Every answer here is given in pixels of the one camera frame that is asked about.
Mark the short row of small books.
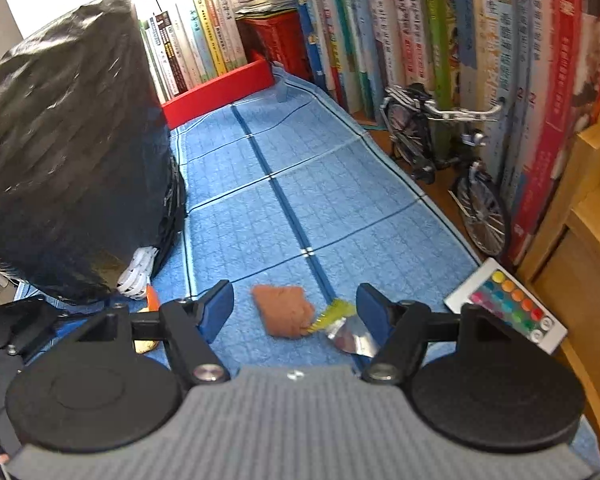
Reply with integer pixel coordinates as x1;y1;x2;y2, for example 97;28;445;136
139;0;248;103

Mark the wooden shelf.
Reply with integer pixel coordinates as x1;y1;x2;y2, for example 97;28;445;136
515;112;600;466

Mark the brown piece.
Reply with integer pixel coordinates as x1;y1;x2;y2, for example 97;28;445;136
251;284;315;338

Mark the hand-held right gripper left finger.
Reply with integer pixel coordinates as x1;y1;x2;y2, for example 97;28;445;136
75;280;237;383

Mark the long row of upright books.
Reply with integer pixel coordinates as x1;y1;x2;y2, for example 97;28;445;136
285;0;600;266

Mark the model bicycle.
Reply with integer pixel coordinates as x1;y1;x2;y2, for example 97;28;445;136
380;82;511;256

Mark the white remote control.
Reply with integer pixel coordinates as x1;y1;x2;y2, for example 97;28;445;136
444;257;568;356

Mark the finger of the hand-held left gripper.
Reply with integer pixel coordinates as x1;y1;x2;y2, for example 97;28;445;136
0;297;65;357

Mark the red plastic crate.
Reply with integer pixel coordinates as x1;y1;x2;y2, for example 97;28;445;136
237;10;313;83

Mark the bin with black liner bag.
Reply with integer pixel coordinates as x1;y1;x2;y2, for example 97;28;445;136
0;0;188;303

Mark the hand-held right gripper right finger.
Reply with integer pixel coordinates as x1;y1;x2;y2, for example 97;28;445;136
355;282;506;386

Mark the blue mat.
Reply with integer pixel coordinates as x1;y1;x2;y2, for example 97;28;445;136
17;62;600;466

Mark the red box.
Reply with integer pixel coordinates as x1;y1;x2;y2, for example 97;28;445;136
160;56;276;131

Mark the gold silver foil wrapper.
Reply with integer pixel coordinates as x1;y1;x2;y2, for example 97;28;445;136
307;297;381;359

